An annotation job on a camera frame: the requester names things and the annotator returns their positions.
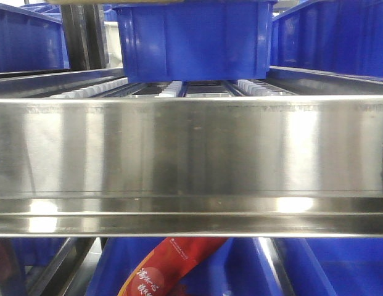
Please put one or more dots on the white roller track middle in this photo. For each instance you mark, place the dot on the white roller track middle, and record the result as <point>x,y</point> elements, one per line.
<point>172,90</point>

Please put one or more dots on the white roller track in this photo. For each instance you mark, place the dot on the white roller track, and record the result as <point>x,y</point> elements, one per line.
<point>91,91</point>
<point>258,88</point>
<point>172,90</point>

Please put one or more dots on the blue bin lower shelf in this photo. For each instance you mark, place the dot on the blue bin lower shelf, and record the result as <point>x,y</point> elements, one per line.
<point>329,266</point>

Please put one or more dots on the white roller track right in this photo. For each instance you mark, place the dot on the white roller track right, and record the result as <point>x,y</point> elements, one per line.
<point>258,88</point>

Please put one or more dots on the blue plastic bin centre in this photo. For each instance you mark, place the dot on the blue plastic bin centre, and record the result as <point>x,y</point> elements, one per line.
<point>195,40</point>

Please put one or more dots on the blue plastic bin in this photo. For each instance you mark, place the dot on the blue plastic bin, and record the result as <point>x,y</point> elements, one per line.
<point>344,37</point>
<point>195,40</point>
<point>30,41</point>

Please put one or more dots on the white roller track left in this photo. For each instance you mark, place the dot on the white roller track left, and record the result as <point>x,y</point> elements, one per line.
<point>91,91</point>

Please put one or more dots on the red snack bag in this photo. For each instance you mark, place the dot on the red snack bag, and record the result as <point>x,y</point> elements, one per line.
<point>168,263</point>

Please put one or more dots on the blue plastic bin right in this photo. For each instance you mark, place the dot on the blue plastic bin right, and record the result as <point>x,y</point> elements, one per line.
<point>344,37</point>

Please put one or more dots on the blue plastic bin left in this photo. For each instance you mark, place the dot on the blue plastic bin left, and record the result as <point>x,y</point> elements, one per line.
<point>30,41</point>

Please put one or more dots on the stainless steel shelf front rail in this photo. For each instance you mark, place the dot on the stainless steel shelf front rail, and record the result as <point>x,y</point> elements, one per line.
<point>288,166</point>

